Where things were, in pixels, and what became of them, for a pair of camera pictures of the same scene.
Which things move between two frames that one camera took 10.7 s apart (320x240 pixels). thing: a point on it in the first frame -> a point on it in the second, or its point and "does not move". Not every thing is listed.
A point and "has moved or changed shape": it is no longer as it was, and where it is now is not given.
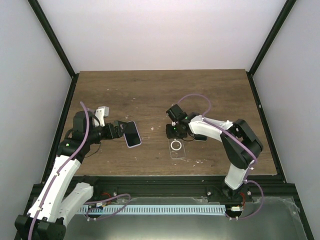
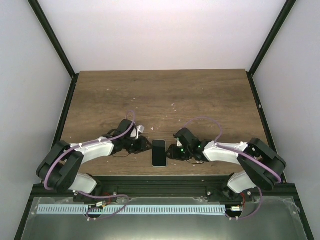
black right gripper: (169, 135) -> (173, 154)
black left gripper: (111, 135) -> (142, 146)
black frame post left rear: (57, 44) does not move
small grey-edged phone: (200, 137) -> (159, 153)
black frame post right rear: (288, 6) does not move
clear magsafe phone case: (176, 148) has moved or changed shape
